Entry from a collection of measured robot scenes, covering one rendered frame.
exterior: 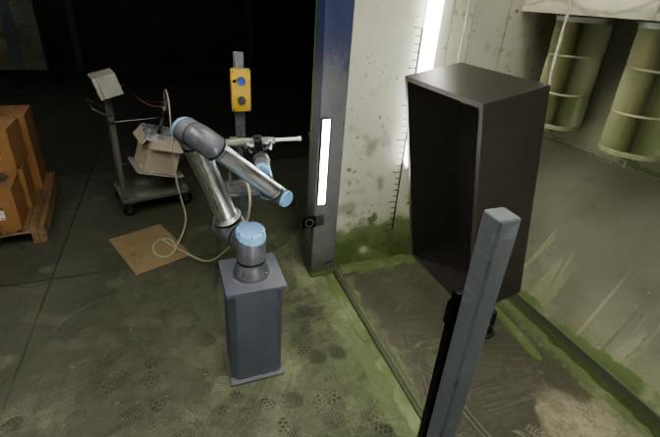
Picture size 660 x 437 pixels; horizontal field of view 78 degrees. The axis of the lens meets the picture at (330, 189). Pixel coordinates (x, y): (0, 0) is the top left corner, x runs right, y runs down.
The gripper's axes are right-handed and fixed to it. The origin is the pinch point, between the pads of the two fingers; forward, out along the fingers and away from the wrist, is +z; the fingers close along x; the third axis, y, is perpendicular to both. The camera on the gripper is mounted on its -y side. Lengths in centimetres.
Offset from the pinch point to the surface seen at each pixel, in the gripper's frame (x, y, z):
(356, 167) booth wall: 61, 44, 19
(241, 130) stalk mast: -11.8, 5.2, 29.4
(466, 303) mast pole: 44, -38, -171
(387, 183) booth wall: 84, 64, 21
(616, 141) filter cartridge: 202, 20, -45
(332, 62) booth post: 53, -31, 24
